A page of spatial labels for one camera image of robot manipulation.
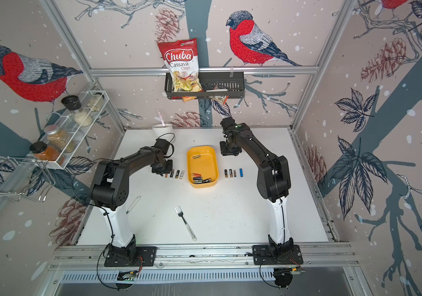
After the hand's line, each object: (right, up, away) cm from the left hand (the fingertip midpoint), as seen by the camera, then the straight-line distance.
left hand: (170, 166), depth 100 cm
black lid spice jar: (-33, +25, -23) cm, 47 cm away
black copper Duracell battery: (+1, -5, -2) cm, 5 cm away
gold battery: (+13, +5, +7) cm, 16 cm away
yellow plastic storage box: (+17, 0, +2) cm, 18 cm away
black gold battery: (+4, -4, -2) cm, 6 cm away
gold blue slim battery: (+36, -4, -2) cm, 36 cm away
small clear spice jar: (-31, +32, -16) cm, 47 cm away
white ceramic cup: (-4, +19, +3) cm, 20 cm away
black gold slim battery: (+33, -3, -2) cm, 33 cm away
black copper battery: (+31, -3, -2) cm, 31 cm away
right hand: (+30, +9, -4) cm, 32 cm away
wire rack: (-43, 0, -34) cm, 55 cm away
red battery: (+15, -4, -2) cm, 16 cm away
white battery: (+6, -4, -2) cm, 8 cm away
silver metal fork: (+8, -20, -14) cm, 26 cm away
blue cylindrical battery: (+39, -3, 0) cm, 39 cm away
